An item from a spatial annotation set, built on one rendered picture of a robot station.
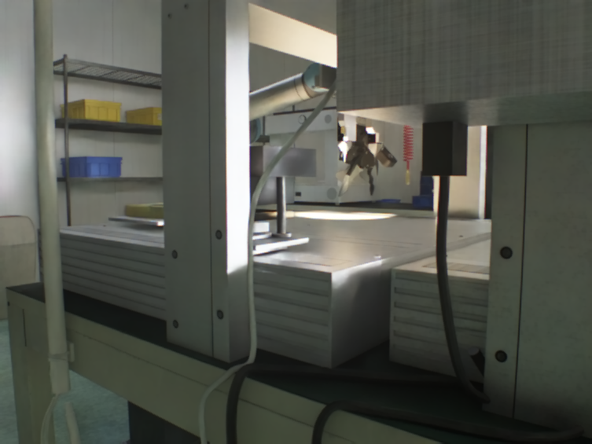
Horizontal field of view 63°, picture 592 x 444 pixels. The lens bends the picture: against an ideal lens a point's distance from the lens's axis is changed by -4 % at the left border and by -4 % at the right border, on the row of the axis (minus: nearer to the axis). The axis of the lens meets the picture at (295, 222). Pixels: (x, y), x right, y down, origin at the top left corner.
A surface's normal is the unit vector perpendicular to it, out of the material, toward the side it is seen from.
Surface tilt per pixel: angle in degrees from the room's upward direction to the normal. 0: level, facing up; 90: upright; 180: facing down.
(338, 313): 90
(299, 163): 90
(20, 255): 93
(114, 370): 90
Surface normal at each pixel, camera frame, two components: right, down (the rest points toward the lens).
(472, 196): -0.63, 0.07
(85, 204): 0.77, 0.05
